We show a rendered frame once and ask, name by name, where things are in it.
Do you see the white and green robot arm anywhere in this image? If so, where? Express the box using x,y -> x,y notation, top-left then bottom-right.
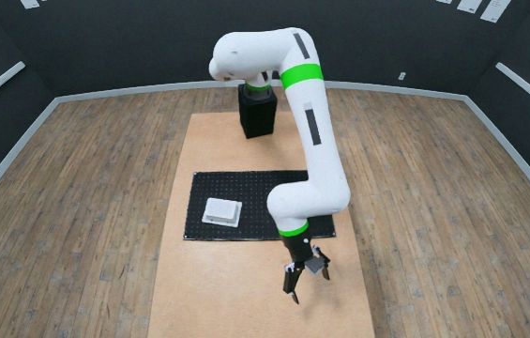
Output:
209,28 -> 350,250

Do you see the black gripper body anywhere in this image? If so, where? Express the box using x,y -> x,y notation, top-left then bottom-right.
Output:
288,244 -> 313,269

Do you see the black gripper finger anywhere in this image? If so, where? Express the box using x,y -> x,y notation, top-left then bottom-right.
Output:
312,245 -> 330,280
282,262 -> 305,304

